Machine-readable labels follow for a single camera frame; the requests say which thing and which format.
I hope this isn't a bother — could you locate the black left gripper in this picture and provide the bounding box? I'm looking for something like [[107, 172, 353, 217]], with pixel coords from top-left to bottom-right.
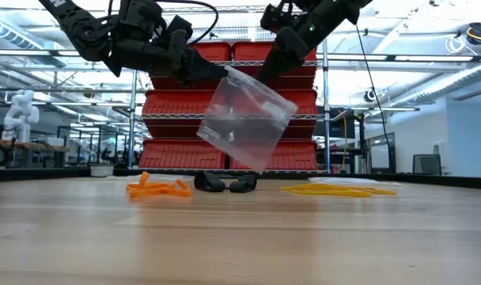
[[112, 39, 229, 88]]

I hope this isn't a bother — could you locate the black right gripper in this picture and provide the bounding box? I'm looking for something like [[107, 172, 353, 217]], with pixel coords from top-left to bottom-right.
[[240, 15, 347, 101]]

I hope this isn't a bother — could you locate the orange rubber band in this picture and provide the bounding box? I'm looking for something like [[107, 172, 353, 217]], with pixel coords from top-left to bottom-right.
[[163, 178, 192, 199], [125, 170, 176, 200]]

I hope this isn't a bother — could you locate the black monitor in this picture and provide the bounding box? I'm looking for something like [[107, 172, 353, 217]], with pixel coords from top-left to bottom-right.
[[314, 107, 357, 139]]

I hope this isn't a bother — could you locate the black framed whiteboard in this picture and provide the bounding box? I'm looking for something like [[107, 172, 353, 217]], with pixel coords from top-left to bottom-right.
[[365, 132, 397, 174]]

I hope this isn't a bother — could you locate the white round bowl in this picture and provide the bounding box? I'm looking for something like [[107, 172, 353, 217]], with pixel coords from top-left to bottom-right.
[[89, 163, 116, 178]]

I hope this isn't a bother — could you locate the wooden background workbench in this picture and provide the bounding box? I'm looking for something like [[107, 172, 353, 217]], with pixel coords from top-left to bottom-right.
[[0, 137, 74, 169]]

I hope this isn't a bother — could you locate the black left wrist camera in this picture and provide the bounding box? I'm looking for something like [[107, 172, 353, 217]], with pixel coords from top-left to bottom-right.
[[156, 14, 195, 74]]

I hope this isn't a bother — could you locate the black left camera cable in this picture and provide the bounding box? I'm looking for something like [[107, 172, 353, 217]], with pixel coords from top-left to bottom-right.
[[153, 0, 220, 47]]

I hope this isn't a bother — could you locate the chrome wire shelving rack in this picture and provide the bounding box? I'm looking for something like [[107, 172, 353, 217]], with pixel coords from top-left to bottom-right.
[[127, 4, 333, 176]]

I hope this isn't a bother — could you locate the long black cable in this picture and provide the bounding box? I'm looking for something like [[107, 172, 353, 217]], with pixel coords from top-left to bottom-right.
[[354, 23, 394, 162]]

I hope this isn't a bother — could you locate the yellow hanging cable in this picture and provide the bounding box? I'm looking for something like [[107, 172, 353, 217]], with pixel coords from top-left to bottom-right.
[[340, 114, 349, 169]]

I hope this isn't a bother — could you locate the white ceiling cable coil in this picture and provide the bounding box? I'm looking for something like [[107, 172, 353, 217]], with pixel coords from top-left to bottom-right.
[[445, 34, 468, 55]]

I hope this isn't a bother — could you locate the black aluminium table frame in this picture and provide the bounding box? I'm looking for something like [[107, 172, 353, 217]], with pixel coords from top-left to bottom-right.
[[0, 166, 481, 192]]

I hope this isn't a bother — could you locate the yellow ceiling cable reel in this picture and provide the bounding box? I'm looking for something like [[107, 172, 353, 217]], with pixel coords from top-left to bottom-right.
[[464, 22, 481, 48]]

